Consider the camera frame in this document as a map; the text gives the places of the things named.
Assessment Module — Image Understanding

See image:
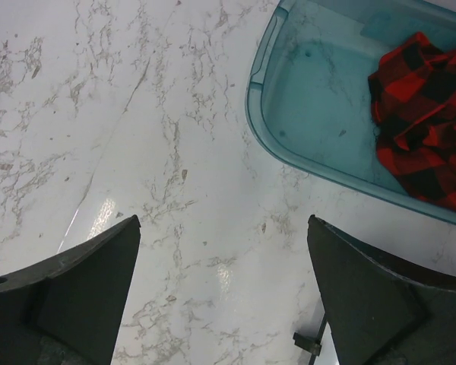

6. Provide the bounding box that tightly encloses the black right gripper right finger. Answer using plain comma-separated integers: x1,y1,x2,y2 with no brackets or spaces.
307,216,456,364

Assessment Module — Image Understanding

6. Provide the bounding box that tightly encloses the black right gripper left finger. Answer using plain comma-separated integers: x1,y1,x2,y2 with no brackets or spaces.
0,215,141,364

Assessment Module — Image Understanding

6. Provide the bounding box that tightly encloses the red black plaid shirt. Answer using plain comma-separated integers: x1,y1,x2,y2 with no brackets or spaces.
368,32,456,211

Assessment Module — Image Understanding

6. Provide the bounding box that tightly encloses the teal transparent plastic bin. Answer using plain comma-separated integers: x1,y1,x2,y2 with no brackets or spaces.
245,1,456,225

